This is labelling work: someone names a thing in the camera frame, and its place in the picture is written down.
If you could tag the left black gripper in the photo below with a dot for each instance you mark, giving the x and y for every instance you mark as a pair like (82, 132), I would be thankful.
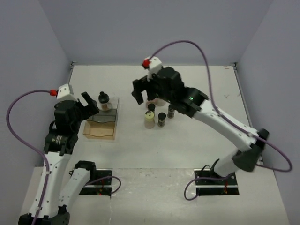
(90, 110)

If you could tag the black-knob bottle brown contents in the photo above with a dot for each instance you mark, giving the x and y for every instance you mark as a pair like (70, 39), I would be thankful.
(103, 99)

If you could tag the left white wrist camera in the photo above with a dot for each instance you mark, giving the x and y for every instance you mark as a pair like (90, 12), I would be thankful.
(65, 92)

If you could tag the black lid pepper jar front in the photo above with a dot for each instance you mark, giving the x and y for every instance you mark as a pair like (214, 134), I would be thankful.
(161, 119)

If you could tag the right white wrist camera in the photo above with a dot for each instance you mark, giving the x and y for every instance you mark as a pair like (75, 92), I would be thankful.
(153, 65)

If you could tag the black-knob bottle white contents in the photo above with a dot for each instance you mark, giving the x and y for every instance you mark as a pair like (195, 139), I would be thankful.
(160, 102)

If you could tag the pink lid spice bottle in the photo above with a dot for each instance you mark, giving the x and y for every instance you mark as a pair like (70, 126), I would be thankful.
(150, 102)

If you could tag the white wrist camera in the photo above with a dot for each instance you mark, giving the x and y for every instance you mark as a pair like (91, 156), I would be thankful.
(153, 65)
(65, 92)

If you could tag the clear plastic bin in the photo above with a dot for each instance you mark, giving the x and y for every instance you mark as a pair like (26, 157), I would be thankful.
(113, 103)

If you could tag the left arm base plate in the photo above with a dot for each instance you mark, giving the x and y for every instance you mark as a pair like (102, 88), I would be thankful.
(100, 188)

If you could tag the black lid jar centre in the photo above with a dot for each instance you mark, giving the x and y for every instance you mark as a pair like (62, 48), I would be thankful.
(151, 107)

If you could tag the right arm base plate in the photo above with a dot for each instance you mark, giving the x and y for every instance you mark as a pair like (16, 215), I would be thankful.
(207, 187)

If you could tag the black lid pepper jar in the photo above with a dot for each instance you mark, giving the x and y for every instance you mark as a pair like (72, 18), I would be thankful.
(161, 119)
(171, 112)

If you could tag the black lid pepper jar right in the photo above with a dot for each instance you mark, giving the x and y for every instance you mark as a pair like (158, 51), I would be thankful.
(171, 112)

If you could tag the aluminium table rail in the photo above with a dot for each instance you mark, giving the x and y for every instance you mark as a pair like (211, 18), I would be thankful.
(234, 66)
(70, 74)

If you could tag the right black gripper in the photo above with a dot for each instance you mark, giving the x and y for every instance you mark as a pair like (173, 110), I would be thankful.
(141, 85)

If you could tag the left aluminium table rail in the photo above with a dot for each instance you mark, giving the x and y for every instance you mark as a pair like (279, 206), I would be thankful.
(70, 74)

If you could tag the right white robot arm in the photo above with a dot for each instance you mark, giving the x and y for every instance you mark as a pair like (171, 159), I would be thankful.
(248, 141)

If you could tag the yellow lid spice bottle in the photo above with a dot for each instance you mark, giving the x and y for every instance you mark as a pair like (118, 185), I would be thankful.
(149, 121)

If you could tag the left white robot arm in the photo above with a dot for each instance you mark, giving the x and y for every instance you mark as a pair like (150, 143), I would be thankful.
(50, 207)

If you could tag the smoky grey plastic bin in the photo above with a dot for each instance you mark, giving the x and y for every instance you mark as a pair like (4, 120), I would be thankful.
(104, 116)

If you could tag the right aluminium table rail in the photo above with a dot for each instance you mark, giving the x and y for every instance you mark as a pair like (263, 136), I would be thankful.
(234, 66)

